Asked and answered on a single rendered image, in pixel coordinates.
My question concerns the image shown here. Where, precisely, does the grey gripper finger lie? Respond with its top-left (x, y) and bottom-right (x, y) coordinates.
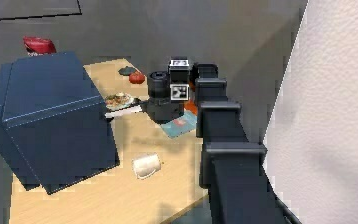
top-left (130, 97), bottom-right (151, 106)
top-left (104, 105), bottom-right (149, 119)

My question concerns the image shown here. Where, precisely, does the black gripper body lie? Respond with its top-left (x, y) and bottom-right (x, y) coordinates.
top-left (145, 70), bottom-right (186, 125)

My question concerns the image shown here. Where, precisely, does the white mug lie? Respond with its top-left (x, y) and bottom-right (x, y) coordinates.
top-left (131, 152), bottom-right (163, 181)

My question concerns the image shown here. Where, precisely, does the plate with food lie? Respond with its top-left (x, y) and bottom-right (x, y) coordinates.
top-left (104, 91), bottom-right (136, 111)

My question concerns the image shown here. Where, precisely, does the red tomato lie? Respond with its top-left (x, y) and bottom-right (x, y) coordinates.
top-left (128, 70), bottom-right (147, 85)

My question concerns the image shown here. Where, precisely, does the teal book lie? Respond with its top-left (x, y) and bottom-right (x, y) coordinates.
top-left (160, 111), bottom-right (199, 140)

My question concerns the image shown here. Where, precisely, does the orange object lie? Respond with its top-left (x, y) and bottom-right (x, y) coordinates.
top-left (183, 99), bottom-right (199, 116)

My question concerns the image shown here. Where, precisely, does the dark green round lid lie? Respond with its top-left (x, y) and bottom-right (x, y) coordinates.
top-left (117, 65), bottom-right (138, 77)

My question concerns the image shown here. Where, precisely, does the dark blue fridge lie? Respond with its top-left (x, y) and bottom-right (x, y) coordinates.
top-left (0, 50), bottom-right (122, 196)

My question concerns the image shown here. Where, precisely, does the light wooden table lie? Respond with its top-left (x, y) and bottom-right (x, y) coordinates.
top-left (8, 58), bottom-right (209, 224)

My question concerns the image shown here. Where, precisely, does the red bin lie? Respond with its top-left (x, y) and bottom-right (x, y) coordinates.
top-left (22, 35), bottom-right (58, 58)

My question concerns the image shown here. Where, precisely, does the dark framed wall picture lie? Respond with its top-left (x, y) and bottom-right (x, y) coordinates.
top-left (0, 0), bottom-right (83, 22)

